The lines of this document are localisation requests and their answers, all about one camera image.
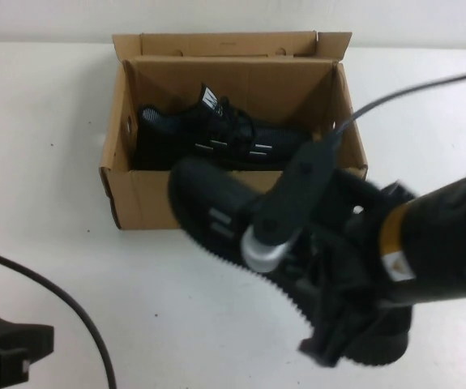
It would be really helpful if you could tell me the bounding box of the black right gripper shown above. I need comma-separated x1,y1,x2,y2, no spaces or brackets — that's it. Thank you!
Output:
297,172,417,368

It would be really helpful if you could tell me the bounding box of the black knit sneaker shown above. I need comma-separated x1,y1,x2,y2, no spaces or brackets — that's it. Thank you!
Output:
166,156,410,368
130,83,315,168

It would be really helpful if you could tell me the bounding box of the brown cardboard shoe box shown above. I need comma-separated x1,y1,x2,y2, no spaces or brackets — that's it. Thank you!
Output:
99,31,370,232

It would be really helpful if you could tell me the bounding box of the black left camera cable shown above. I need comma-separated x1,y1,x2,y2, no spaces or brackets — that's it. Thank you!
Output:
0,246,116,389

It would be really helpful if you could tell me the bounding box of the black camera cable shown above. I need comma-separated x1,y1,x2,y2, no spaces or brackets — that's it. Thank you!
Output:
329,66,466,143
0,246,116,389

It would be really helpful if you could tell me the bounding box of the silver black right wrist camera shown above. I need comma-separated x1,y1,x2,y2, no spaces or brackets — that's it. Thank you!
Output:
241,139,336,273

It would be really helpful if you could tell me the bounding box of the black right camera cable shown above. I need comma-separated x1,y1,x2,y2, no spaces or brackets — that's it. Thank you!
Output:
329,66,466,143

